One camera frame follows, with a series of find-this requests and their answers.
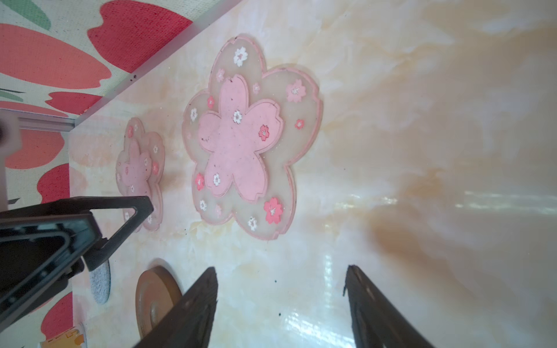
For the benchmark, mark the aluminium frame post left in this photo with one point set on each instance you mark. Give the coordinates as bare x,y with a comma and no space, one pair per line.
40,122

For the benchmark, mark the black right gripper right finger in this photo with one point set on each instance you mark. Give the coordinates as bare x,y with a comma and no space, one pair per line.
376,322

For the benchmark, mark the pink flower silicone coaster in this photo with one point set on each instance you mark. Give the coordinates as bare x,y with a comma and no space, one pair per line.
244,133

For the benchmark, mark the round grey coaster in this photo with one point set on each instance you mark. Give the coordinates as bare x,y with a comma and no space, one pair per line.
100,283

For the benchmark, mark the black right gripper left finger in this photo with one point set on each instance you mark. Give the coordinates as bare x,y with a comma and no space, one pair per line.
190,321

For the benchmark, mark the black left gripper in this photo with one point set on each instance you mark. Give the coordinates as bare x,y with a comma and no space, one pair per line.
35,261

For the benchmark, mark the round brown wooden coaster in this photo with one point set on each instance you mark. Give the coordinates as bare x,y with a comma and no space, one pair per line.
157,292

